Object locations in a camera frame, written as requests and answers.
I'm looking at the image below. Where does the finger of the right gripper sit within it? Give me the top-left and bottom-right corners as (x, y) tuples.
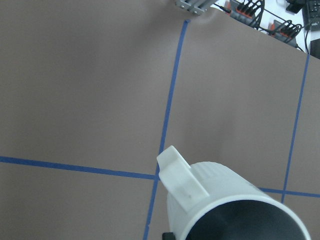
(162, 232), (175, 240)

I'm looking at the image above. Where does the white ceramic cup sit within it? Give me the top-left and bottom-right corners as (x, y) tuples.
(157, 146), (311, 240)

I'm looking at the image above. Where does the black keyboard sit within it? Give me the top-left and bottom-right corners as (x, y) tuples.
(302, 0), (320, 32)

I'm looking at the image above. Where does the aluminium frame post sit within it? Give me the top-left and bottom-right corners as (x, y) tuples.
(174, 0), (217, 16)

